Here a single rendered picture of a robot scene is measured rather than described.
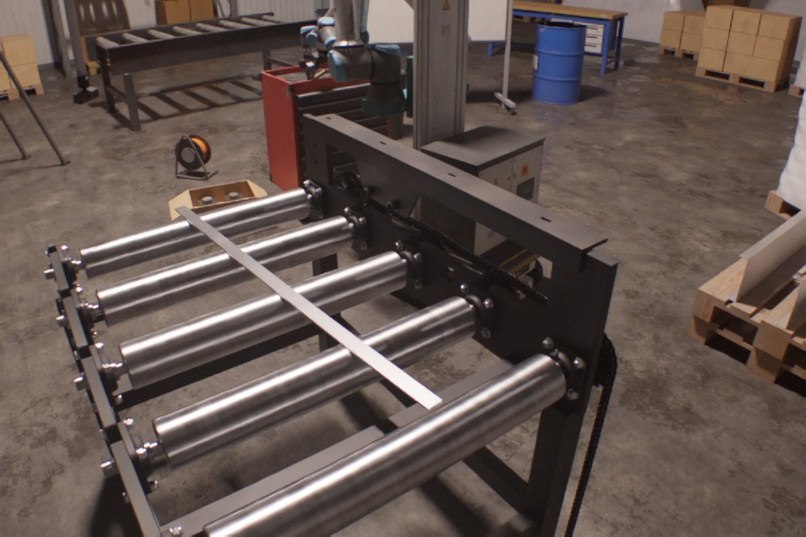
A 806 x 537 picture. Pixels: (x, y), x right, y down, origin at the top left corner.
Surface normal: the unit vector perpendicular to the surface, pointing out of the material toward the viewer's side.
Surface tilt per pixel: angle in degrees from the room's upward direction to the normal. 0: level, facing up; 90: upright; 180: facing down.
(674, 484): 0
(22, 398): 0
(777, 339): 90
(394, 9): 90
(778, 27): 90
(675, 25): 90
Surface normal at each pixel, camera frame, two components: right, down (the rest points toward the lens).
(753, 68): -0.75, 0.30
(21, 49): 0.58, 0.37
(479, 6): 0.20, 0.45
